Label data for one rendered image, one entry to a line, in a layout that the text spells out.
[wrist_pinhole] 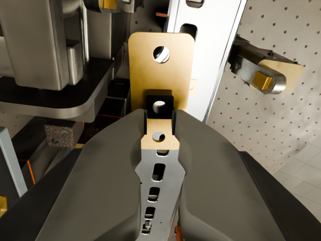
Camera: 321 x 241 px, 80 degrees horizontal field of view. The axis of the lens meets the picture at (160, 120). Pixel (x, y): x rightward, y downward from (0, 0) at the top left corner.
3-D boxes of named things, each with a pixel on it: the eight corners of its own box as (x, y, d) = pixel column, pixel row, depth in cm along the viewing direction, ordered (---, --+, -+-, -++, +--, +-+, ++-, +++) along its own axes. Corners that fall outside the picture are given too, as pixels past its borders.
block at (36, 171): (86, 111, 79) (21, 215, 41) (66, 108, 78) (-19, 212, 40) (85, 88, 74) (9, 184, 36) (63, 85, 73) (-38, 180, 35)
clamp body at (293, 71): (240, 54, 68) (302, 98, 39) (207, 49, 67) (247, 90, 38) (247, 34, 65) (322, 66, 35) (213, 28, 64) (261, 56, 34)
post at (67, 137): (113, 77, 72) (74, 148, 38) (99, 75, 71) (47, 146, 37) (113, 63, 69) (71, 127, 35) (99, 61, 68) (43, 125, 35)
